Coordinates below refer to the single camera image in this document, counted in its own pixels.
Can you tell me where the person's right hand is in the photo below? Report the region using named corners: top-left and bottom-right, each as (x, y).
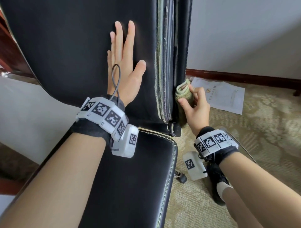
top-left (178, 87), bottom-right (211, 137)

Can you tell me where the person's left hand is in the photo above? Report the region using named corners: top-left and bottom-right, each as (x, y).
top-left (107, 20), bottom-right (147, 108)

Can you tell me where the green cleaning cloth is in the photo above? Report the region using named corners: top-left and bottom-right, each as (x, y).
top-left (175, 78), bottom-right (194, 127)

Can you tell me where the black leather chair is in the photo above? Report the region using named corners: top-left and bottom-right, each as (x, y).
top-left (0, 0), bottom-right (193, 228)

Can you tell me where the person's right forearm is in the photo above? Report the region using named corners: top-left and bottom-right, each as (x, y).
top-left (219, 153), bottom-right (301, 228)

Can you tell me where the person's left forearm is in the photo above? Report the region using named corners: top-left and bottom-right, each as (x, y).
top-left (0, 133), bottom-right (108, 228)

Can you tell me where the person's right leg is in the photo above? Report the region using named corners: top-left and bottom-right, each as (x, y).
top-left (216, 182), bottom-right (264, 228)

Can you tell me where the white marker right wristband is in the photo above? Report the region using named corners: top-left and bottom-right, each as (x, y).
top-left (194, 127), bottom-right (239, 165)

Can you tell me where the white marker wristband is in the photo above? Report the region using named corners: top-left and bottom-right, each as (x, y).
top-left (194, 127), bottom-right (239, 165)
top-left (71, 95), bottom-right (129, 142)

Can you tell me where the white paper sheet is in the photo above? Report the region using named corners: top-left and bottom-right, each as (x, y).
top-left (190, 76), bottom-right (246, 115)

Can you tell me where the white marker left wristband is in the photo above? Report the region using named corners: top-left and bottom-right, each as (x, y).
top-left (71, 95), bottom-right (129, 142)

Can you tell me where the black shoe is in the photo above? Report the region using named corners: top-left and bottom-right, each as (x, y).
top-left (207, 162), bottom-right (231, 206)

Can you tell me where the thin black cable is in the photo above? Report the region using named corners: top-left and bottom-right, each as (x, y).
top-left (228, 133), bottom-right (258, 164)
top-left (110, 64), bottom-right (122, 101)

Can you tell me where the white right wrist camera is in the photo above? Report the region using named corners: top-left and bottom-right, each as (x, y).
top-left (183, 151), bottom-right (208, 181)

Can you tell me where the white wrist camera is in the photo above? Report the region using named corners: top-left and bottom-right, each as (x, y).
top-left (183, 151), bottom-right (208, 181)
top-left (112, 124), bottom-right (139, 158)

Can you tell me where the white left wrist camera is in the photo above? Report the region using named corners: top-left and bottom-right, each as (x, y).
top-left (112, 124), bottom-right (139, 158)

